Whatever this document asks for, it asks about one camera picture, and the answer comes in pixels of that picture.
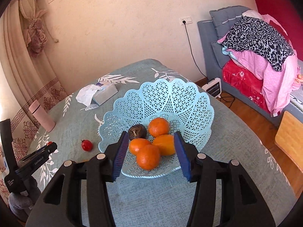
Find large smooth orange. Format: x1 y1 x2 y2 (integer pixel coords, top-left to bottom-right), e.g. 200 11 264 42
152 134 176 156

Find teal leaf-print tablecloth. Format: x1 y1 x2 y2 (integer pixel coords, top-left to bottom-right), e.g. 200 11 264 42
26 58 296 227

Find pink thermos bottle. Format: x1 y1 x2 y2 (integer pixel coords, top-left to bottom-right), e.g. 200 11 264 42
29 100 55 132

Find leopard print cloth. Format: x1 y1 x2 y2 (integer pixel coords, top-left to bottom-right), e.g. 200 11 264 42
221 16 294 72

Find patterned beige curtain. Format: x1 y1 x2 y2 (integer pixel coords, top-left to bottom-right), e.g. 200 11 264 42
0 0 70 206

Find light blue lace basket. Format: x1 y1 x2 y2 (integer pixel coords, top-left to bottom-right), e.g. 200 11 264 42
98 77 215 179

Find dark passion fruit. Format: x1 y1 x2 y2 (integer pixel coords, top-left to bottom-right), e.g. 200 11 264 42
128 124 147 141

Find wooden stool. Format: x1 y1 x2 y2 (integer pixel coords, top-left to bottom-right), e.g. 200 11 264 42
275 111 303 172

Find grey blue sofa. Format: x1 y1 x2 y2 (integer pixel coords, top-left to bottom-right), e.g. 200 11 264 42
197 5 303 128

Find white space heater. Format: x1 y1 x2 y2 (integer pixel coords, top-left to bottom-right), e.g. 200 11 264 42
201 77 222 98

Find grey sleeved forearm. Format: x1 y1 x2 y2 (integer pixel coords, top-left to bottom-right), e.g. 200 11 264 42
8 176 41 222

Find rough orange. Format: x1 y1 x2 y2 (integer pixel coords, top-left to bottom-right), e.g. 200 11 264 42
148 117 169 137

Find black power cable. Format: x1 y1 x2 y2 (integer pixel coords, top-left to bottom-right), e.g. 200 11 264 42
182 21 209 79

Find white wall socket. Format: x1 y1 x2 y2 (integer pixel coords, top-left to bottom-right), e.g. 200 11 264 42
179 16 193 25

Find tissue pack with white tissue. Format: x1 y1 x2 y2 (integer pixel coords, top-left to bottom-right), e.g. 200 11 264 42
76 82 118 107

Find pink blanket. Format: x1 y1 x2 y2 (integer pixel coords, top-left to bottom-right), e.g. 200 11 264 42
217 10 302 117

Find small smooth orange tangerine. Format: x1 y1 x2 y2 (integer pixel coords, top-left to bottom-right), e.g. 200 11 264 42
128 138 151 155

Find orange tangerine front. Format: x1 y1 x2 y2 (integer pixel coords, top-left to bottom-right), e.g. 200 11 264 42
136 144 161 171

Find red floral blanket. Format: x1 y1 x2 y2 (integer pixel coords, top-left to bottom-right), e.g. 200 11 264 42
222 59 270 113

